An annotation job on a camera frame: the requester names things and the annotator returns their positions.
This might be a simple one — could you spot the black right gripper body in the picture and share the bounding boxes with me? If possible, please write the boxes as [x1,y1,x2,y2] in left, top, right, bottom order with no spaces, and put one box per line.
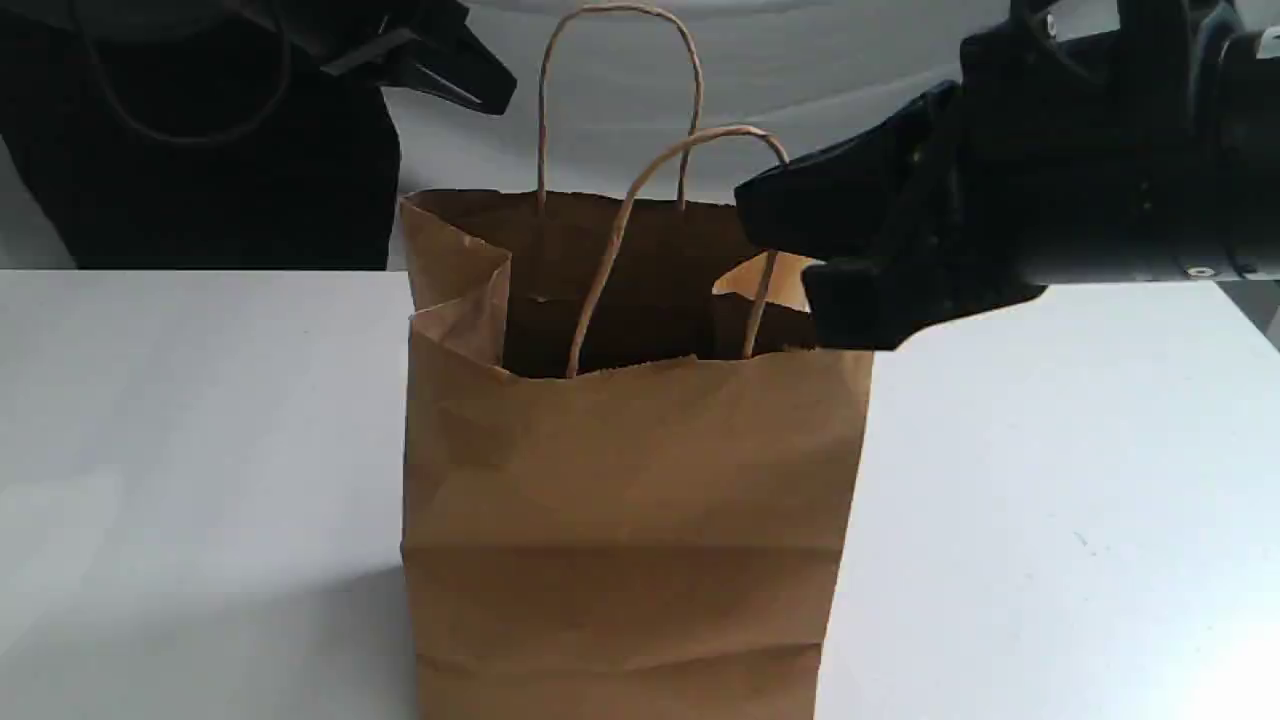
[945,1,1231,315]

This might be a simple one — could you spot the brown paper bag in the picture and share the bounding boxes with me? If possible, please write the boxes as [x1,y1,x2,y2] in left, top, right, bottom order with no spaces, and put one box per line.
[399,3,873,719]

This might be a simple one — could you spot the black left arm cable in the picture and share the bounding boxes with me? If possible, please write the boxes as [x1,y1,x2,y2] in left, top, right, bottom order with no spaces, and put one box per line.
[70,0,293,147]

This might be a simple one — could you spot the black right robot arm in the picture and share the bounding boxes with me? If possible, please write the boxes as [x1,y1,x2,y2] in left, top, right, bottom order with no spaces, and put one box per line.
[735,1,1279,351]

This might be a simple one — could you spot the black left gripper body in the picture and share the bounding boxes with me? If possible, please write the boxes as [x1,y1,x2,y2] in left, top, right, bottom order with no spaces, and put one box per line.
[239,1,517,117]

